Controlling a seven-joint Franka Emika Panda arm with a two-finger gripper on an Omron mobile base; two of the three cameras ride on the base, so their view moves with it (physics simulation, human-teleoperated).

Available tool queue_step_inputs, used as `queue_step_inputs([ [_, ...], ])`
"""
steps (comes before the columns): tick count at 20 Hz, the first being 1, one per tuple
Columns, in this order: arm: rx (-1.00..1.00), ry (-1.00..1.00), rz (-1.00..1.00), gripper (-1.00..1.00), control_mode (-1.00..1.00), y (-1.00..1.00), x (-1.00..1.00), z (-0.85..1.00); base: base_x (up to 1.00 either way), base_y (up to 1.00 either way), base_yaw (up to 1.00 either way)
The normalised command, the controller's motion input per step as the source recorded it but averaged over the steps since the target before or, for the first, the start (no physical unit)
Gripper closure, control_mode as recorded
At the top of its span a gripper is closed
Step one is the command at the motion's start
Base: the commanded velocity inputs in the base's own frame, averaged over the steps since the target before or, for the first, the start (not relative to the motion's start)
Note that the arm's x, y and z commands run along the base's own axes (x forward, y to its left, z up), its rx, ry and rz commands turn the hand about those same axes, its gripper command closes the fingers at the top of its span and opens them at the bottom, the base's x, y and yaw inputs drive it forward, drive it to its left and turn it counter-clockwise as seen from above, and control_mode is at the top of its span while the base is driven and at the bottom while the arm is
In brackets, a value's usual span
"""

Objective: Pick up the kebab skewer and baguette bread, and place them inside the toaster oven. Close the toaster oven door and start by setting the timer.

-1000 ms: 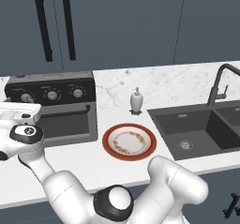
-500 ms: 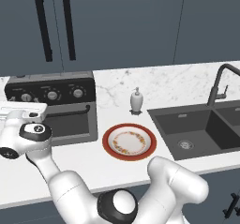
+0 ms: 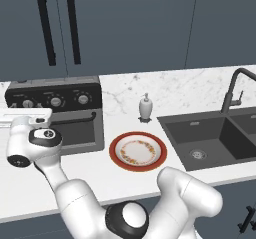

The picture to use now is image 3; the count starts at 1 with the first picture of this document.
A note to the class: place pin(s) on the dark grey double sink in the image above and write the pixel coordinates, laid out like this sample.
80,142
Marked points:
206,139

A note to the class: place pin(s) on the toaster oven glass door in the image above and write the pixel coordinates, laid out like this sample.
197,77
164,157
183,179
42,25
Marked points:
80,134

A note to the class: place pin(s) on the toaster oven knob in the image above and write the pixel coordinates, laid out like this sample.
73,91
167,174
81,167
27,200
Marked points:
55,101
83,99
28,103

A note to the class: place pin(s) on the red rimmed white plate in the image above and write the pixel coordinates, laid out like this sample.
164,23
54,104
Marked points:
138,151

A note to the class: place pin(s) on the black tap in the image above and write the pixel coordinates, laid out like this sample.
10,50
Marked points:
230,96

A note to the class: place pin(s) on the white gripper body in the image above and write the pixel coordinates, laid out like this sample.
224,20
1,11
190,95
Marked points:
20,113

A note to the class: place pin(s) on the dark blue base cupboard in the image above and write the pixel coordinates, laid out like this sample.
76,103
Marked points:
236,196

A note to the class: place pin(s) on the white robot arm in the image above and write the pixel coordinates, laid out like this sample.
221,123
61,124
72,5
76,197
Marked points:
73,196

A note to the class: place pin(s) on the dark blue cupboard door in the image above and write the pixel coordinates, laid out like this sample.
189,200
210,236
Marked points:
20,29
223,23
133,26

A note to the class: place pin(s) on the white soap dispenser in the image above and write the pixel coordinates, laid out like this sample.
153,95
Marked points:
145,108

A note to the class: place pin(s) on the black toaster oven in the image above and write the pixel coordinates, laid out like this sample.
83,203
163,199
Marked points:
50,89

